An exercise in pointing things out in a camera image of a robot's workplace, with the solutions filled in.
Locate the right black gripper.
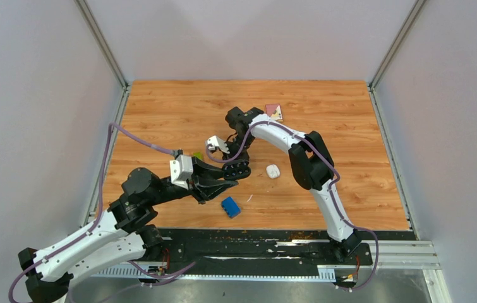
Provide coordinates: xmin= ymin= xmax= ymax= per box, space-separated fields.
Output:
xmin=220 ymin=134 xmax=256 ymax=172

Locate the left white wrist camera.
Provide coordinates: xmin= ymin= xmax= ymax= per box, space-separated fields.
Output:
xmin=169 ymin=155 xmax=193 ymax=189

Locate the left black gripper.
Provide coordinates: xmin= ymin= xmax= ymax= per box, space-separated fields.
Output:
xmin=148 ymin=155 xmax=239 ymax=206

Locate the white earbud charging case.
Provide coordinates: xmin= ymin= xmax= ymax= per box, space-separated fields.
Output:
xmin=265 ymin=164 xmax=281 ymax=179

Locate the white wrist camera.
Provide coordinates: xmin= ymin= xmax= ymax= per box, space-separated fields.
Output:
xmin=169 ymin=155 xmax=193 ymax=189
xmin=205 ymin=135 xmax=229 ymax=154

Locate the orange green toy block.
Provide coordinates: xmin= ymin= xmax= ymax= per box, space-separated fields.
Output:
xmin=192 ymin=151 xmax=203 ymax=160

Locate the blue toy brick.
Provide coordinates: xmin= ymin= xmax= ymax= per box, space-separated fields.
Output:
xmin=220 ymin=197 xmax=241 ymax=218

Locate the black earbud case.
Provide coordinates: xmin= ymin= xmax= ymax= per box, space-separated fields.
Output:
xmin=222 ymin=159 xmax=251 ymax=181

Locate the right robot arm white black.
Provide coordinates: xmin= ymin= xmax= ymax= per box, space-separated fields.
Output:
xmin=223 ymin=107 xmax=361 ymax=264

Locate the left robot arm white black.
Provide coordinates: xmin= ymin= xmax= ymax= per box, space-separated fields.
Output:
xmin=18 ymin=155 xmax=251 ymax=302

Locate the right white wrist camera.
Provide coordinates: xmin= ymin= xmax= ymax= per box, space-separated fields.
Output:
xmin=205 ymin=135 xmax=229 ymax=154

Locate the slotted white cable duct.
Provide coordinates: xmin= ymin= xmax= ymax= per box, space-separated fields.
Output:
xmin=92 ymin=263 xmax=336 ymax=283

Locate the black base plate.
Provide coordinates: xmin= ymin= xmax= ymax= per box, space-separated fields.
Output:
xmin=137 ymin=229 xmax=373 ymax=275

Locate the red white card box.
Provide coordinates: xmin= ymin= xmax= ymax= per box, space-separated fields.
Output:
xmin=265 ymin=104 xmax=284 ymax=122

